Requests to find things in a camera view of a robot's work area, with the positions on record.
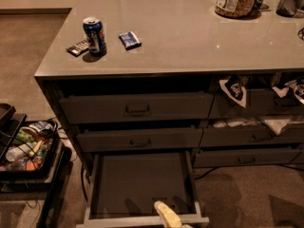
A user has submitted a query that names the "dark glass bottle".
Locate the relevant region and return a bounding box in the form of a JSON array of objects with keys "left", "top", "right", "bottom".
[{"left": 276, "top": 0, "right": 303, "bottom": 17}]

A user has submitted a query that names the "blue snack packet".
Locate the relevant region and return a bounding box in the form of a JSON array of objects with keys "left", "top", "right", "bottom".
[{"left": 119, "top": 31, "right": 142, "bottom": 50}]

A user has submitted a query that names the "clear plastic bottle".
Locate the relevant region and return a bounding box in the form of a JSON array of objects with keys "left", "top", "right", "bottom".
[{"left": 6, "top": 142, "right": 37, "bottom": 162}]

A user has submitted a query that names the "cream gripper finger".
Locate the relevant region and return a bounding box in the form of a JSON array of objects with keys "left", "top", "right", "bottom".
[{"left": 154, "top": 200, "right": 182, "bottom": 228}]

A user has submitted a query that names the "black white chip bag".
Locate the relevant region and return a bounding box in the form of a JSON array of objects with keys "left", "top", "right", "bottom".
[{"left": 219, "top": 75, "right": 247, "bottom": 107}]

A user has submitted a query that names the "large nut jar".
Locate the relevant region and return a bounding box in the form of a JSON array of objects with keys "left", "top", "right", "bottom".
[{"left": 215, "top": 0, "right": 255, "bottom": 18}]

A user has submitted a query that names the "blue soda can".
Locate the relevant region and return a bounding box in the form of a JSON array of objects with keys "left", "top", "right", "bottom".
[{"left": 83, "top": 16, "right": 106, "bottom": 56}]

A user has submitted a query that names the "clear plastic bag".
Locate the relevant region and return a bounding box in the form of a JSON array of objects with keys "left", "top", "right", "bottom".
[{"left": 211, "top": 115, "right": 304, "bottom": 135}]

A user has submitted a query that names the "black tray of items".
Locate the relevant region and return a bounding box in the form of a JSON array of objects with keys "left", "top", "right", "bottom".
[{"left": 0, "top": 120, "right": 59, "bottom": 180}]

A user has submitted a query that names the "dark chocolate bar wrapper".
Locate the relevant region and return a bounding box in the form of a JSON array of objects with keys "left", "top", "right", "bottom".
[{"left": 66, "top": 39, "right": 88, "bottom": 57}]

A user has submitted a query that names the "grey cabinet with countertop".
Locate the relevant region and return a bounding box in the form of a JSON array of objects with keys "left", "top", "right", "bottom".
[{"left": 35, "top": 0, "right": 304, "bottom": 167}]

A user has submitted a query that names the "grey drawer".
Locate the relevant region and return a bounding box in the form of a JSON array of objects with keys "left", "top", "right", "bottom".
[
  {"left": 77, "top": 151, "right": 209, "bottom": 228},
  {"left": 59, "top": 92, "right": 214, "bottom": 124},
  {"left": 209, "top": 88, "right": 304, "bottom": 119},
  {"left": 77, "top": 126, "right": 202, "bottom": 152},
  {"left": 193, "top": 147, "right": 300, "bottom": 168},
  {"left": 200, "top": 124, "right": 304, "bottom": 147}
]

